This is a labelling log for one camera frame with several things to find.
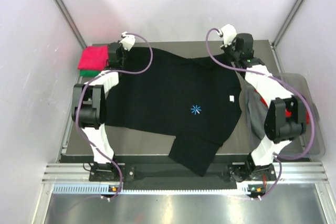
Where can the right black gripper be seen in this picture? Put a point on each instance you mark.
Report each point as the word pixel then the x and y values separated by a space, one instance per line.
pixel 227 48

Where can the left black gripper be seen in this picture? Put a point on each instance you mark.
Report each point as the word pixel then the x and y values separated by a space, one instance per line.
pixel 124 50

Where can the black t shirt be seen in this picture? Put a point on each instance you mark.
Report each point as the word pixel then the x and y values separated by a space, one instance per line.
pixel 195 100

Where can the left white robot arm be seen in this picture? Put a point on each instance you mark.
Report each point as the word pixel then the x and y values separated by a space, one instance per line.
pixel 89 108

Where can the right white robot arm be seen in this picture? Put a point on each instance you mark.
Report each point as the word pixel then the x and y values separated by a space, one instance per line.
pixel 286 116

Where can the folded pink t shirt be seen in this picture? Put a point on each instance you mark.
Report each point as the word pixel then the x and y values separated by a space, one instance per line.
pixel 93 58

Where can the folded green t shirt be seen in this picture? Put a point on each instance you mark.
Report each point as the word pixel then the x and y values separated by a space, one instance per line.
pixel 89 73

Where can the grey t shirt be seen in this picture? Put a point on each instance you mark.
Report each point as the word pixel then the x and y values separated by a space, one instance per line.
pixel 255 111

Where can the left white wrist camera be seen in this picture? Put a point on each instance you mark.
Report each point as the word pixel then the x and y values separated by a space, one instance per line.
pixel 127 41

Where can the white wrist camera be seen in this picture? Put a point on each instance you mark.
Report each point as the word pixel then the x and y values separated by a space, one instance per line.
pixel 228 34
pixel 127 41

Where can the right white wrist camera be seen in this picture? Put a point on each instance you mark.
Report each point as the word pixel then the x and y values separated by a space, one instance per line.
pixel 228 34

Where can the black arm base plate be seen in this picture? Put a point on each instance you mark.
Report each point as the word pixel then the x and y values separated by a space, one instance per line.
pixel 175 176

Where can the aluminium frame rail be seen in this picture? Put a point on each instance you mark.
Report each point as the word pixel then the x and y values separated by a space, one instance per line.
pixel 296 173

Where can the slotted grey cable duct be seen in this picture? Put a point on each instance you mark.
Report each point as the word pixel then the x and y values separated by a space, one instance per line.
pixel 110 190

